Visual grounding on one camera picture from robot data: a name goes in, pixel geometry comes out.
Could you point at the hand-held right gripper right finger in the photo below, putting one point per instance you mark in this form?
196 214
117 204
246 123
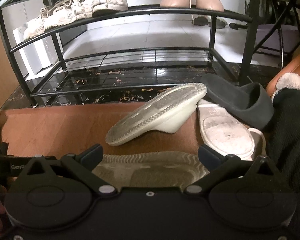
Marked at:
206 153

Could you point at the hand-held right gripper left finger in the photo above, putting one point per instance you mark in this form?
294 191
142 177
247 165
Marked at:
91 152

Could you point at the white slipper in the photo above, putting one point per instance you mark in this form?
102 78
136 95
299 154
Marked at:
222 135

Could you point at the cream slide slipper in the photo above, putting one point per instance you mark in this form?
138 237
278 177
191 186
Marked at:
152 112
150 170

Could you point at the dark grey slipper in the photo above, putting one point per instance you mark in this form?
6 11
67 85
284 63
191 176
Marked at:
250 105

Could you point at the black metal shoe rack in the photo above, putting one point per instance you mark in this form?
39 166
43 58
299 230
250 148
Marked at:
152 11

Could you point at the black sleeved arm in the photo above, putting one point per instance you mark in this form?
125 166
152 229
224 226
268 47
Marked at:
290 130

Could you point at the wooden door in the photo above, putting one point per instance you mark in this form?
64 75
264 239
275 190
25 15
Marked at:
0 55

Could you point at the white box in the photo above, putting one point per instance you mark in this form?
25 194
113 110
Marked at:
37 52

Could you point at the black frame chair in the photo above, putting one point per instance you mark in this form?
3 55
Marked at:
275 37

